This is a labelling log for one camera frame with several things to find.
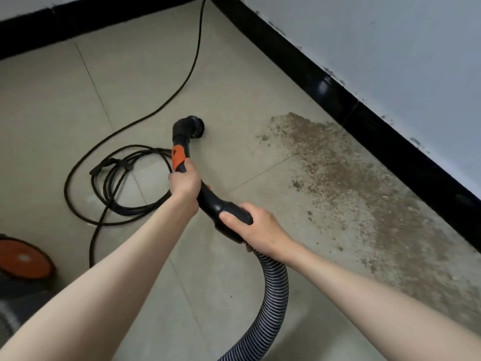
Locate person's left hand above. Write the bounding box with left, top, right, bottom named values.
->
left=168, top=156, right=204, bottom=217

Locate person's right hand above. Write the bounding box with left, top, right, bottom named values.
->
left=218, top=202, right=300, bottom=264

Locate black vacuum hose with handle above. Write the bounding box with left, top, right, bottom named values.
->
left=171, top=115, right=290, bottom=361

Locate brown sawdust dirt patch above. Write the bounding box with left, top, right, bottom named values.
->
left=256, top=112, right=481, bottom=331

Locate black power cable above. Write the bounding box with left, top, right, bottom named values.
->
left=64, top=0, right=209, bottom=269

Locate grey vacuum cleaner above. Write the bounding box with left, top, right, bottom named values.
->
left=0, top=234, right=57, bottom=346

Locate person's left forearm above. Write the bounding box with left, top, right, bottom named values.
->
left=0, top=195, right=198, bottom=361

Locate person's right forearm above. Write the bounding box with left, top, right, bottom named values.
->
left=286, top=244, right=481, bottom=361

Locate tiled floor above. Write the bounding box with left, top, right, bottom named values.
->
left=0, top=0, right=481, bottom=361

